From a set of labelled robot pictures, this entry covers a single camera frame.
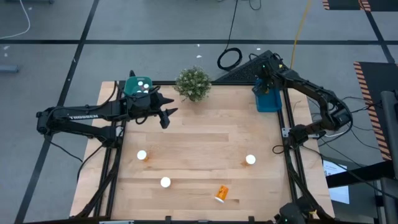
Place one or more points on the black device with green light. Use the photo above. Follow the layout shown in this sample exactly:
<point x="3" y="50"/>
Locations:
<point x="292" y="214"/>

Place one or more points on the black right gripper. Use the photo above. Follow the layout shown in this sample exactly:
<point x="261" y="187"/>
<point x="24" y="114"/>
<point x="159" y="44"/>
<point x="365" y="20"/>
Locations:
<point x="270" y="70"/>

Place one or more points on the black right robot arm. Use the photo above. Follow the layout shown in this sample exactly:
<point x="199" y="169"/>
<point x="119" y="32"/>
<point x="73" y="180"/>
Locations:
<point x="311" y="88"/>

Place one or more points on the blue plastic bin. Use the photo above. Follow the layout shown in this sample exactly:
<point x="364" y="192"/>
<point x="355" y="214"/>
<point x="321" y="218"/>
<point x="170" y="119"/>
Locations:
<point x="270" y="104"/>

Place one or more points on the teal plastic bin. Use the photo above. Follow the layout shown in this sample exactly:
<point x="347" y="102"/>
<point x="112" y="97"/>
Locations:
<point x="132" y="84"/>

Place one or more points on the black mat with striped edge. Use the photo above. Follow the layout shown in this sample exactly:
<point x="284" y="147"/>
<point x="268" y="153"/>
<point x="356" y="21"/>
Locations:
<point x="345" y="3"/>
<point x="379" y="77"/>

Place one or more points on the grey metal post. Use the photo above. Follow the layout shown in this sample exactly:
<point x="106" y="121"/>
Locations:
<point x="388" y="140"/>

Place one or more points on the black aluminium table frame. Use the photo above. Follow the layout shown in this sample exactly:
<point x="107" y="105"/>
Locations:
<point x="280" y="119"/>

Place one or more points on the black perforated box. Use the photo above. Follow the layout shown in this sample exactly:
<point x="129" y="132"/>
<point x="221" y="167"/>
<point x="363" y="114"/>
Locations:
<point x="245" y="73"/>

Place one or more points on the silver mounting plate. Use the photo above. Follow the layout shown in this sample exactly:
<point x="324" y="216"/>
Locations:
<point x="285" y="132"/>

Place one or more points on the artificial plant in black pot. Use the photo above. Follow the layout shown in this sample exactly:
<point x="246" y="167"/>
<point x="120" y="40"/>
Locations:
<point x="192" y="84"/>

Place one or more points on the grey floor object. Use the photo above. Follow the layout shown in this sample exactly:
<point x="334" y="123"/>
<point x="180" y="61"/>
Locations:
<point x="9" y="68"/>

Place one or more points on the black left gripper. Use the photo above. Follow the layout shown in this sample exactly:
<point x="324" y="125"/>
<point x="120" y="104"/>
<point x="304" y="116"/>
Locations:
<point x="155" y="107"/>

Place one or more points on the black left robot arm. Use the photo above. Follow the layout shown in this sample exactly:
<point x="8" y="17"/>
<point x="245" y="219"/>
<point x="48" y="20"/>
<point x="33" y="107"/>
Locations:
<point x="81" y="116"/>

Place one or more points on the white paper sheet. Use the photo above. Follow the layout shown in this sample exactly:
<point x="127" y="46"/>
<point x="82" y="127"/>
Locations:
<point x="340" y="193"/>

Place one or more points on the large amber pill bottle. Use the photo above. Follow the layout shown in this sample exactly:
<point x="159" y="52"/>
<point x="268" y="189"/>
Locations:
<point x="165" y="182"/>
<point x="222" y="192"/>

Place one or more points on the black beam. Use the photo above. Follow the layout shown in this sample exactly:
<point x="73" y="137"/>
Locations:
<point x="357" y="175"/>

